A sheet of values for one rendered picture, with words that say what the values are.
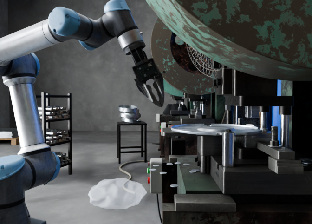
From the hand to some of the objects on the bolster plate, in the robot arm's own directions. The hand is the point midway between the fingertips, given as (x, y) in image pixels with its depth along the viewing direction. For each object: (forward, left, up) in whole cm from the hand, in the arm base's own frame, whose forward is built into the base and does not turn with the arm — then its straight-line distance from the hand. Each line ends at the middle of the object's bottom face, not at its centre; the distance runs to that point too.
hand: (159, 103), depth 89 cm
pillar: (+38, +4, -13) cm, 40 cm away
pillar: (+32, +20, -13) cm, 40 cm away
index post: (+23, -11, -16) cm, 30 cm away
